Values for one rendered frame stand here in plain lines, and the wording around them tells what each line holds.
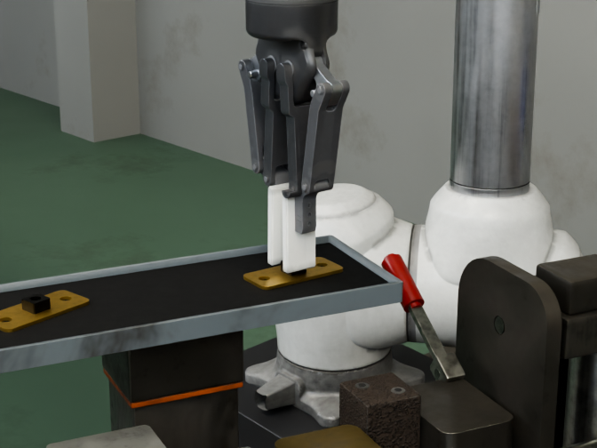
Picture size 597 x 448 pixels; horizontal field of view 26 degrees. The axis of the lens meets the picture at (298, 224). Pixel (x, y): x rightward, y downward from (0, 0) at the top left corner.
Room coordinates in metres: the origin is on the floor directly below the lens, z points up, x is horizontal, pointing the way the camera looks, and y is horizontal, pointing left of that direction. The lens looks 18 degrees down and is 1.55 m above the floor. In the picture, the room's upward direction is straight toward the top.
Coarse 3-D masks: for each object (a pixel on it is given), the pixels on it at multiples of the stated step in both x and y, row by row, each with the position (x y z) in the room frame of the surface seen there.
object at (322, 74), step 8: (320, 56) 1.02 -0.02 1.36; (320, 64) 1.02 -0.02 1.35; (320, 72) 1.01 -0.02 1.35; (328, 72) 1.01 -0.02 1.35; (320, 80) 1.01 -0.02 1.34; (328, 80) 1.00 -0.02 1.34; (336, 80) 1.00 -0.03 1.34; (336, 88) 1.00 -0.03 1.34; (312, 96) 1.00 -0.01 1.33; (336, 96) 1.00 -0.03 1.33; (328, 104) 1.00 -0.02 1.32; (336, 104) 1.01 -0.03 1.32
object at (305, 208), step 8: (320, 184) 1.01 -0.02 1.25; (328, 184) 1.02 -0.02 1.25; (296, 200) 1.03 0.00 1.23; (304, 200) 1.03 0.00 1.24; (312, 200) 1.03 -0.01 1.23; (296, 208) 1.03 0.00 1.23; (304, 208) 1.03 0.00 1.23; (312, 208) 1.03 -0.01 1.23; (296, 216) 1.03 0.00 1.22; (304, 216) 1.02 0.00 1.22; (312, 216) 1.03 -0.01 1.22; (296, 224) 1.03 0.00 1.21; (304, 224) 1.02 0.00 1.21; (312, 224) 1.03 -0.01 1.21; (304, 232) 1.03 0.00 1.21
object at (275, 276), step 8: (320, 264) 1.07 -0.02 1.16; (328, 264) 1.07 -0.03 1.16; (336, 264) 1.07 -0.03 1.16; (256, 272) 1.05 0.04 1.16; (264, 272) 1.05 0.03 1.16; (272, 272) 1.05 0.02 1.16; (280, 272) 1.05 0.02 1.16; (296, 272) 1.04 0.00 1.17; (304, 272) 1.05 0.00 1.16; (312, 272) 1.05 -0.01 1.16; (320, 272) 1.05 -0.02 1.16; (328, 272) 1.05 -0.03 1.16; (336, 272) 1.05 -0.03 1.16; (248, 280) 1.03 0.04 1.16; (256, 280) 1.03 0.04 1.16; (264, 280) 1.03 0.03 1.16; (272, 280) 1.03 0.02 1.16; (280, 280) 1.03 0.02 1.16; (288, 280) 1.03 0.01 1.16; (296, 280) 1.03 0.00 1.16; (304, 280) 1.03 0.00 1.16; (264, 288) 1.01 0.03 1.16; (272, 288) 1.02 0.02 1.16
